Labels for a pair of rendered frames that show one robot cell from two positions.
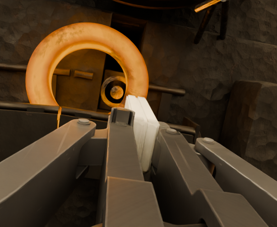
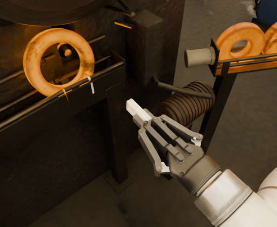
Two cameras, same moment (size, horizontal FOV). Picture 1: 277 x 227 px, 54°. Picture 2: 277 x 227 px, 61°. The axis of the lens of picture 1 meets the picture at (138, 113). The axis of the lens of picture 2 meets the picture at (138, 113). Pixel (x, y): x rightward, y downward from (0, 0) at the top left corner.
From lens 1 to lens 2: 0.42 m
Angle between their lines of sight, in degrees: 48
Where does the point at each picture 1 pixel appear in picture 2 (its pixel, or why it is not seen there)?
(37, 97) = (46, 90)
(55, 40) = (34, 56)
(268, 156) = (154, 55)
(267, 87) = (148, 28)
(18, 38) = (0, 60)
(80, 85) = (49, 63)
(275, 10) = not seen: outside the picture
